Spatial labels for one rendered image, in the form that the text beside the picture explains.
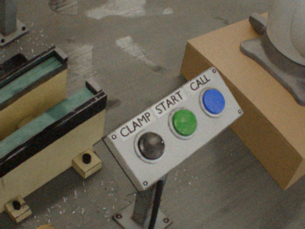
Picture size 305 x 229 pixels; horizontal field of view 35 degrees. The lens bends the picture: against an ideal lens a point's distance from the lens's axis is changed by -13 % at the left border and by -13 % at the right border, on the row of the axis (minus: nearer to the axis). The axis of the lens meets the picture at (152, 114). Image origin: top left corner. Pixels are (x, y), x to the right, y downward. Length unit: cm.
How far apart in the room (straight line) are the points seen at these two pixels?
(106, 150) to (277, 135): 37
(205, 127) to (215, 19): 59
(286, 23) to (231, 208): 33
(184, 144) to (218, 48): 40
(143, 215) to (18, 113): 26
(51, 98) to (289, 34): 43
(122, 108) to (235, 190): 25
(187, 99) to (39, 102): 33
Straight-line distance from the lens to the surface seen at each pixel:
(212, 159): 91
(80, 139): 83
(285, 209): 90
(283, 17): 87
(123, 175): 57
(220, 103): 62
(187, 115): 59
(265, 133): 89
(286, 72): 93
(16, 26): 110
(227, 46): 97
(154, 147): 57
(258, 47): 96
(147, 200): 73
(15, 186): 79
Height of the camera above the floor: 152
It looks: 50 degrees down
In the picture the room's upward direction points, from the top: 12 degrees clockwise
